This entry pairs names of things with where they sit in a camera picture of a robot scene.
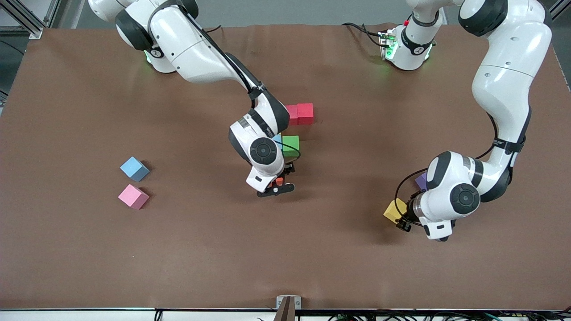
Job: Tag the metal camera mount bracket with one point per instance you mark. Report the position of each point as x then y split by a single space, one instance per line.
288 307

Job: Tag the pink foam cube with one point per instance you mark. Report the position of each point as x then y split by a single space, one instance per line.
133 196

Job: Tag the red foam cube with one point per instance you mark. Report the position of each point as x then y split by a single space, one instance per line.
292 115
305 113

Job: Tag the aluminium frame profile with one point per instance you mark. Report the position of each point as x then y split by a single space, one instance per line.
33 30
563 5

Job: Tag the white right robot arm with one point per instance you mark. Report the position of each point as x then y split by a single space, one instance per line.
192 44

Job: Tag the yellow foam cube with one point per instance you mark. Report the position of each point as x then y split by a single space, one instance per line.
394 209

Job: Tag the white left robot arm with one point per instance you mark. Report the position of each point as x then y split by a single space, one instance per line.
504 67

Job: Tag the purple foam cube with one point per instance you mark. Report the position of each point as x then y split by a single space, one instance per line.
421 181

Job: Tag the light blue foam cube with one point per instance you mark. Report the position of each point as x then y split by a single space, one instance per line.
278 141
133 168

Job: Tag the brown table mat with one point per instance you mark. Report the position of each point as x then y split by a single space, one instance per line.
285 258

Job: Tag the green foam cube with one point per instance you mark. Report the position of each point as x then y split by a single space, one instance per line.
291 145

